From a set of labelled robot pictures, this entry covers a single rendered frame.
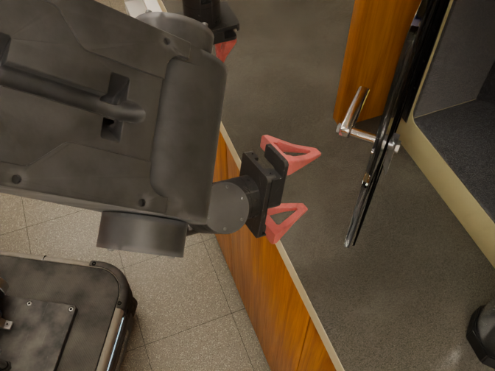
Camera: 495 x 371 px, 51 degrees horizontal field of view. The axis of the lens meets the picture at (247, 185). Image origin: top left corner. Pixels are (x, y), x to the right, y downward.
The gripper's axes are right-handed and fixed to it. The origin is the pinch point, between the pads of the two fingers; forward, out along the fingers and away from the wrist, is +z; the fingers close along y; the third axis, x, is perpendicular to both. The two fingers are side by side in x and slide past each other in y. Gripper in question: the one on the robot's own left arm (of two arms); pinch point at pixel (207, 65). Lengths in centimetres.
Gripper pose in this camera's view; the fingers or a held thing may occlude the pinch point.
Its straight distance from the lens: 91.0
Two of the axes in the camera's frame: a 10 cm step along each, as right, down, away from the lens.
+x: -3.7, -7.4, 5.6
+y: 9.3, -3.0, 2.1
